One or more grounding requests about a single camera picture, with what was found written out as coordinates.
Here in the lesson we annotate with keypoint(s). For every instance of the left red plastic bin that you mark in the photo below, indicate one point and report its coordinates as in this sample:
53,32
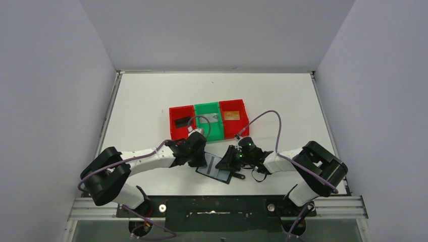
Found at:
179,112

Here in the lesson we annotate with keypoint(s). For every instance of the red plastic bin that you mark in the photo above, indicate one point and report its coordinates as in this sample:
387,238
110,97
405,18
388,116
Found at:
232,127
179,112

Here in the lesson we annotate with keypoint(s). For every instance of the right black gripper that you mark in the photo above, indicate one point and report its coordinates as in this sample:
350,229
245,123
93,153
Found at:
228,162

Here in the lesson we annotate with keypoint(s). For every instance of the right red plastic bin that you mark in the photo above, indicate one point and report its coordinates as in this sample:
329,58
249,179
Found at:
232,127

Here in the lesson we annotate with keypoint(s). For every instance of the black leather card holder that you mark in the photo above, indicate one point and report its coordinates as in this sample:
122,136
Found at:
214,168

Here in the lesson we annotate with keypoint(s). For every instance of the gold credit card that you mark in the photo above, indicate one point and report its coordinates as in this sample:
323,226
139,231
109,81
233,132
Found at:
231,115

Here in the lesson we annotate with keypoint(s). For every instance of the green plastic bin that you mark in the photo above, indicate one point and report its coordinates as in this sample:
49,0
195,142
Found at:
215,130

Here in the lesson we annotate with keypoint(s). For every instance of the black card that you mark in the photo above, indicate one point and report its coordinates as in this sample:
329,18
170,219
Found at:
181,122

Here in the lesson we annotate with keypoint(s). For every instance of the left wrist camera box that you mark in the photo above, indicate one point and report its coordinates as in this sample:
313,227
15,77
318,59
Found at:
192,130

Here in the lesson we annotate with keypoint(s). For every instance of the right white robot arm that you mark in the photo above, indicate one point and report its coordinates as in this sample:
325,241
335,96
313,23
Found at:
320,170

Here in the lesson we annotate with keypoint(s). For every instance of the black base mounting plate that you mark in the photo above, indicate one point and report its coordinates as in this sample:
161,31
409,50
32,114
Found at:
272,213

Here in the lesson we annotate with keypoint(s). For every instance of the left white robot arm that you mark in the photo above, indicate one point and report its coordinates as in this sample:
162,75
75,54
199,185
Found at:
105,178

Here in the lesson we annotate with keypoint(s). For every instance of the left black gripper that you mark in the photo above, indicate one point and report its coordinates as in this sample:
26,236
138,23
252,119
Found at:
196,150

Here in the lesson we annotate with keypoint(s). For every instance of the aluminium table edge rail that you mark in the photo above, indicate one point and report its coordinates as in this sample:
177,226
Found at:
109,110

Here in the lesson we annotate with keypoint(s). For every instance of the silver card with magnetic stripe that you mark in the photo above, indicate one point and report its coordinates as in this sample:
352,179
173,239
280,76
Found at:
209,118

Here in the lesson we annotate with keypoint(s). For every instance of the white card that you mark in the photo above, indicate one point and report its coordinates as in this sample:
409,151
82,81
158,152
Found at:
212,167

